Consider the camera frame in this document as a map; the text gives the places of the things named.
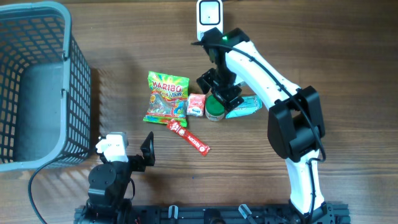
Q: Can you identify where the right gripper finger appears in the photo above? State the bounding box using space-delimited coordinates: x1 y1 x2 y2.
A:
213 86 244 111
197 68 217 94

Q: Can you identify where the mint green wipes packet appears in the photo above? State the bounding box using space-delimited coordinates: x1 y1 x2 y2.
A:
225 95 262 119

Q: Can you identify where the green lid glass jar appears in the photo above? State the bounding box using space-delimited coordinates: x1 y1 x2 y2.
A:
205 95 224 121

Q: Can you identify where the small red white packet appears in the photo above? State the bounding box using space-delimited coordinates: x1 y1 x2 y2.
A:
187 93 206 117

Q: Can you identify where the red Nescafe stick sachet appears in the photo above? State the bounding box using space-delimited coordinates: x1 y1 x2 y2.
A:
167 119 211 156

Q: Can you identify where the Haribo gummy candy bag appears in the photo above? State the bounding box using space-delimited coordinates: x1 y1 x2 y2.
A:
143 71 190 128

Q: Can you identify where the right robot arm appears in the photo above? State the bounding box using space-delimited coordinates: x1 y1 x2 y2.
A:
196 27 339 223

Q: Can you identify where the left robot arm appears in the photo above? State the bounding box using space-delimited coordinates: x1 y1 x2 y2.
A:
74 132 155 224

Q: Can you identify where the white barcode scanner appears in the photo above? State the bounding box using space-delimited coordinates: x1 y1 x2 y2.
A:
196 0 223 41

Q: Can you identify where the grey plastic shopping basket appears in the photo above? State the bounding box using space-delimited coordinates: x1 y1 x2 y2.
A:
1 1 91 172

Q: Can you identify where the left black camera cable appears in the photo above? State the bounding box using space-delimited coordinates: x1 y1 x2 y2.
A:
27 149 97 224

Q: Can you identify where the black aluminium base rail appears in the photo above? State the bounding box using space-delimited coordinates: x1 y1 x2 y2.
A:
73 202 351 224

